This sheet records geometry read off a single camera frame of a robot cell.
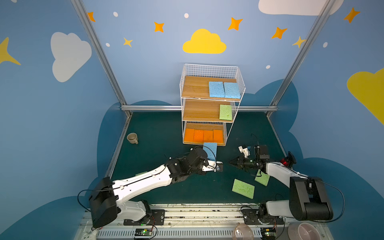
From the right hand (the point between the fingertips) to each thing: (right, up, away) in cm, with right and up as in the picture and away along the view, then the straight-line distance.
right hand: (230, 161), depth 86 cm
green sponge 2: (+6, -15, -4) cm, 16 cm away
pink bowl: (+32, -31, -15) cm, 47 cm away
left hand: (-15, +6, -11) cm, 20 cm away
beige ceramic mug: (-64, +12, +15) cm, 67 cm away
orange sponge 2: (-18, +13, +18) cm, 29 cm away
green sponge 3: (+19, -11, 0) cm, 22 cm away
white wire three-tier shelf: (-19, +30, +3) cm, 36 cm away
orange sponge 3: (-12, +13, +18) cm, 25 cm away
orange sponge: (-25, +14, +18) cm, 34 cm away
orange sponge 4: (-4, +14, +19) cm, 23 cm away
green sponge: (-3, +29, 0) cm, 29 cm away
